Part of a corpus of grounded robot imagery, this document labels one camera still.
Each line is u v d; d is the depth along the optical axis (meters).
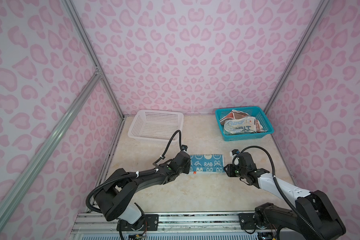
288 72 0.93
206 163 0.93
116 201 0.43
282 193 0.47
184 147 0.79
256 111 1.12
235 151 0.81
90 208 0.43
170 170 0.64
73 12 0.70
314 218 0.40
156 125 1.14
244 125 1.05
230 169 0.78
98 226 0.73
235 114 1.10
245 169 0.68
